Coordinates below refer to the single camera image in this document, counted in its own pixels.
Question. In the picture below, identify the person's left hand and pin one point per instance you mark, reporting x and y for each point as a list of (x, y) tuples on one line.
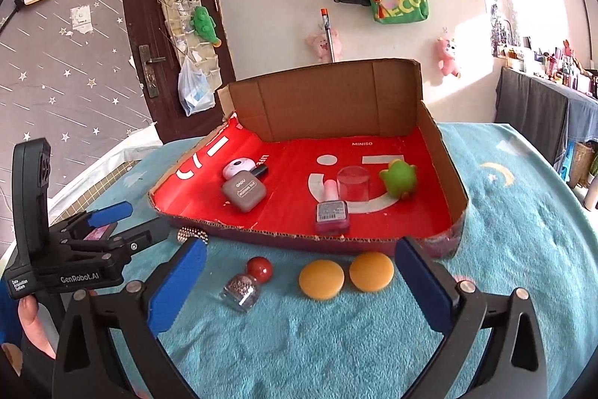
[(33, 330)]

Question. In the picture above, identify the small pink round device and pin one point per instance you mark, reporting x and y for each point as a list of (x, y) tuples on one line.
[(237, 165)]

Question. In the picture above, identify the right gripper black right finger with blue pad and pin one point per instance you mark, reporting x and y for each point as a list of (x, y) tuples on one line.
[(513, 364)]

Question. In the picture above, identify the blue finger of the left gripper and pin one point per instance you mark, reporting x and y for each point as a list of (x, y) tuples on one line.
[(85, 222)]

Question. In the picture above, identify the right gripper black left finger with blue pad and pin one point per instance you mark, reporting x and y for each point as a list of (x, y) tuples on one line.
[(88, 364)]

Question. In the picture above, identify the door handle plate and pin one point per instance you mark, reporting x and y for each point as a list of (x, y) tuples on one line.
[(148, 64)]

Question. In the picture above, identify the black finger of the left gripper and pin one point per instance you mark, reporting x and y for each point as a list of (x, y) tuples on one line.
[(139, 238)]

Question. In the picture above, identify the pink plush toy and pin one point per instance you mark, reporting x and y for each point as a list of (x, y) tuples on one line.
[(447, 57)]

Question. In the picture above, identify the clear plastic cup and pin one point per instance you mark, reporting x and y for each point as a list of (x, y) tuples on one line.
[(353, 184)]

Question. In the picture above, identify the taupe square bottle black cap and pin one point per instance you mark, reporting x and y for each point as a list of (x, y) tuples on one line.
[(245, 189)]

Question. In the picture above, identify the orange tipped stick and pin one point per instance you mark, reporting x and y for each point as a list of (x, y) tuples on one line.
[(329, 38)]

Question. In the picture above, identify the white plastic bag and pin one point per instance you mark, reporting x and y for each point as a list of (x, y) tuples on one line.
[(194, 91)]

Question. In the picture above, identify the grey covered side table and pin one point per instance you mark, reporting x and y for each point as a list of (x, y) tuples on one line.
[(550, 116)]

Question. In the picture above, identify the beige hanging pocket organizer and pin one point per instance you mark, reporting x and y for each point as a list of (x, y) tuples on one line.
[(177, 19)]

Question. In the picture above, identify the pink cap nail polish bottle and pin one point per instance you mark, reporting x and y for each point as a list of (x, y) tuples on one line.
[(332, 214)]

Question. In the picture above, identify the green frog hood toy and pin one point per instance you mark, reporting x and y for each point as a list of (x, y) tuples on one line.
[(399, 178)]

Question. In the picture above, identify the dark wooden door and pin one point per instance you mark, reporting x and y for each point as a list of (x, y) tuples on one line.
[(161, 40)]

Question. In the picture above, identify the glitter nail polish red cap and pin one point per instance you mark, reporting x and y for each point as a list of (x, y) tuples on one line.
[(243, 290)]

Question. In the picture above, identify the green crocodile plush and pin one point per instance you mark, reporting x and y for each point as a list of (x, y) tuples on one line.
[(205, 26)]

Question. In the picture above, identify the smartphone on blanket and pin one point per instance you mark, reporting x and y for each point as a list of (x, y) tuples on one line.
[(101, 233)]

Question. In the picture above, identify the red lined cardboard box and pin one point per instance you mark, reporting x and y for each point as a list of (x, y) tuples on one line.
[(305, 125)]

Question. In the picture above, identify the orange round soap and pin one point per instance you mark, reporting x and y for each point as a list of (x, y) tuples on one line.
[(321, 280), (370, 272)]

